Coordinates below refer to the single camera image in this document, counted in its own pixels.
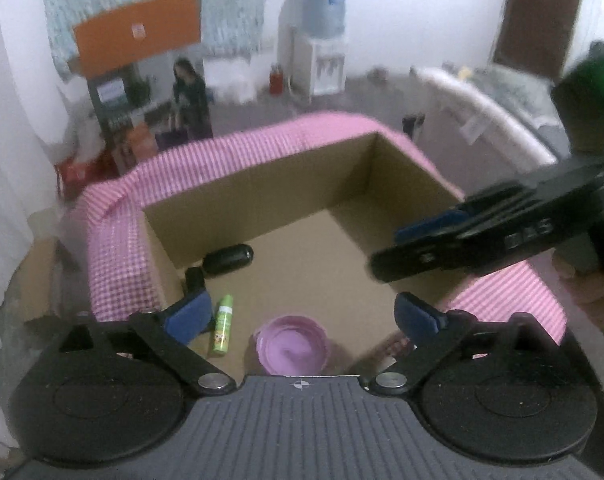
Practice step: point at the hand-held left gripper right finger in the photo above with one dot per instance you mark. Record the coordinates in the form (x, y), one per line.
(416, 317)

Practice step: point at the brown cardboard box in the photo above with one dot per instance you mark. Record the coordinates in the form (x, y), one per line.
(307, 240)

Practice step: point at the black oval case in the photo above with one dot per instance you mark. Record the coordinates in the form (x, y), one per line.
(227, 259)

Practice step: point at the patterned hanging cloth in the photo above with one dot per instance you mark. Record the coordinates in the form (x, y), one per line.
(232, 10)

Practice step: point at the white water dispenser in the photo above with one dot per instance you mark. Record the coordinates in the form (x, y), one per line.
(319, 67)

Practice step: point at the white plastic bag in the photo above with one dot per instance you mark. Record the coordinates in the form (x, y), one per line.
(229, 82)

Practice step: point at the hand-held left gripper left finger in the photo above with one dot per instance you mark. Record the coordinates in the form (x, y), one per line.
(189, 312)

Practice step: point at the brown wooden door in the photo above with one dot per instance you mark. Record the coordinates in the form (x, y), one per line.
(536, 15)

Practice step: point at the grey blanket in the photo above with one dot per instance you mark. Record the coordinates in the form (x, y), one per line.
(521, 95)

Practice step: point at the orange printed carton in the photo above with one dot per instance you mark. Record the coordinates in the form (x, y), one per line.
(132, 30)

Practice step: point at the pink checkered tablecloth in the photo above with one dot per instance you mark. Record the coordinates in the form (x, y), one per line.
(117, 240)

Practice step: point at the red bag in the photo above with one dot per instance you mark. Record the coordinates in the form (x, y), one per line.
(82, 175)

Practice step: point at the white curtain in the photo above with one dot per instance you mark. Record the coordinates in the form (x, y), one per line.
(12, 85)

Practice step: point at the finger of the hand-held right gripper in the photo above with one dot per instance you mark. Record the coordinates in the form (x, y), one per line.
(421, 260)
(431, 225)

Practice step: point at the small red canister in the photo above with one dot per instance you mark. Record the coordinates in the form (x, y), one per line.
(276, 80)

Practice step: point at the green lip balm tube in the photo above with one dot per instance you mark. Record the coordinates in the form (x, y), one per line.
(222, 327)

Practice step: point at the black cylinder tube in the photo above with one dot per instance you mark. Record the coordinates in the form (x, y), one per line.
(194, 280)

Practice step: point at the person's right hand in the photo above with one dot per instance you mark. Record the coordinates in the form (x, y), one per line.
(596, 295)

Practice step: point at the brown cardboard piece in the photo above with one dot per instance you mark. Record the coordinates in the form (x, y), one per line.
(42, 280)

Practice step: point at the small black object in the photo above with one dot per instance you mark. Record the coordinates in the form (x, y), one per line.
(414, 127)

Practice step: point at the purple plastic bowl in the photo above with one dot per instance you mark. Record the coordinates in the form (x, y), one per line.
(292, 347)

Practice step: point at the white fluffy blanket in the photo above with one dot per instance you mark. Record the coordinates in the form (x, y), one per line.
(481, 105)

